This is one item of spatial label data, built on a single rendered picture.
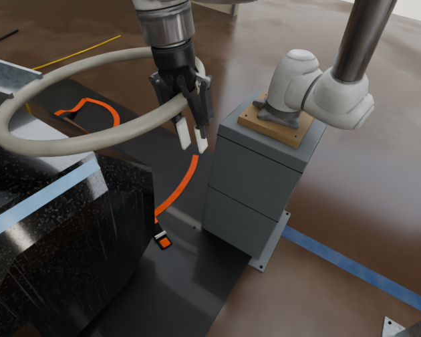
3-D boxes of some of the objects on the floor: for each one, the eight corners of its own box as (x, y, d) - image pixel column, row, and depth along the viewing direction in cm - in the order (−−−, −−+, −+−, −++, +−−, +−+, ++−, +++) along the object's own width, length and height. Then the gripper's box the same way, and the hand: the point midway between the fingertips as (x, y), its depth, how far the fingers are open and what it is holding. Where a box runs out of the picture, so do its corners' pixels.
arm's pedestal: (226, 182, 206) (251, 81, 151) (290, 214, 192) (343, 116, 136) (189, 229, 173) (202, 124, 118) (262, 273, 159) (317, 176, 103)
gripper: (222, 33, 48) (235, 144, 63) (146, 33, 55) (173, 133, 70) (202, 49, 43) (220, 165, 58) (121, 47, 50) (156, 151, 66)
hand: (192, 136), depth 62 cm, fingers closed on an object, 4 cm apart
